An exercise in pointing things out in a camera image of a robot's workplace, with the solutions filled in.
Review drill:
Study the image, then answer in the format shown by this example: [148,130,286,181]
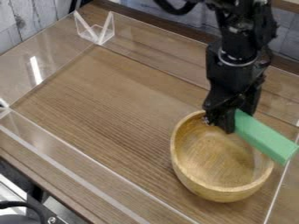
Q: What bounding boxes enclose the clear acrylic enclosure walls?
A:
[0,14,299,224]

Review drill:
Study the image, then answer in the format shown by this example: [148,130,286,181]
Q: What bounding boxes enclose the green rectangular block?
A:
[235,109,299,165]

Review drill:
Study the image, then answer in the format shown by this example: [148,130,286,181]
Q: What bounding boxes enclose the clear acrylic corner bracket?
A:
[73,10,115,46]

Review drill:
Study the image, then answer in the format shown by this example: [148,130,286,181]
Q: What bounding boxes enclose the wooden bowl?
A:
[170,110,275,203]

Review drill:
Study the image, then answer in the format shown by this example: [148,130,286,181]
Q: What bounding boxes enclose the black metal bracket with screw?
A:
[25,195,68,224]

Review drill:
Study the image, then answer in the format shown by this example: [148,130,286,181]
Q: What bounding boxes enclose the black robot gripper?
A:
[202,41,274,134]

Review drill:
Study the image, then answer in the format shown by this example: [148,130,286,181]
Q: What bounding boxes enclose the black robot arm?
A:
[154,0,278,133]

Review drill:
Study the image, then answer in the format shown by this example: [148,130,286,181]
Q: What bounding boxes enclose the black cable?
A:
[0,199,33,224]

